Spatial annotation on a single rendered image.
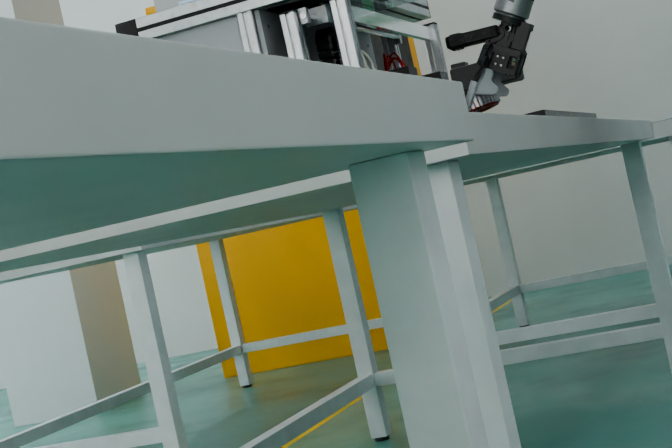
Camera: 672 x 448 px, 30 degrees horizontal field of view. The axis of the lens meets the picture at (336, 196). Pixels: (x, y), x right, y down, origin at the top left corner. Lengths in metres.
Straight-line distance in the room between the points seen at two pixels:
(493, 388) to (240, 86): 0.91
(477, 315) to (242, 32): 1.02
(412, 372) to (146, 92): 0.52
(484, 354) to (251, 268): 4.95
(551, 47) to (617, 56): 0.40
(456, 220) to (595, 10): 6.36
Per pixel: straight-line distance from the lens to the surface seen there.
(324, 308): 6.25
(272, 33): 2.36
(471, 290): 1.45
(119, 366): 6.52
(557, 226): 7.79
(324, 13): 2.37
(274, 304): 6.35
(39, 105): 0.45
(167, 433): 3.59
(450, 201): 1.45
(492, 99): 2.62
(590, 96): 7.74
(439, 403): 0.99
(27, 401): 6.51
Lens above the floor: 0.66
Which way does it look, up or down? 1 degrees up
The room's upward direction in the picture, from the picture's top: 12 degrees counter-clockwise
